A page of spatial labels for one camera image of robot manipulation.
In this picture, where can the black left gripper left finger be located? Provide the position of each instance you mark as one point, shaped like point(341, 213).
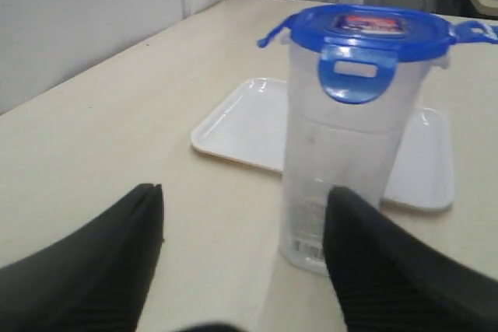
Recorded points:
point(95, 279)

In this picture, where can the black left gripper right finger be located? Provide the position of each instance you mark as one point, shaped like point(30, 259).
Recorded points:
point(385, 279)

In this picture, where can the clear plastic jar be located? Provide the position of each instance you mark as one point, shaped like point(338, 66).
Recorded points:
point(389, 149)

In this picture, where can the blue plastic lid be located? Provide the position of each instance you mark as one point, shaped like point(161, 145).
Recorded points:
point(360, 46)

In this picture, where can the white plastic tray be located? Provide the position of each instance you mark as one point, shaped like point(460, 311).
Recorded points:
point(249, 127)

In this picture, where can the white backdrop curtain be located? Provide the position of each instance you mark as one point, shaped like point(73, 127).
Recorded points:
point(45, 42)

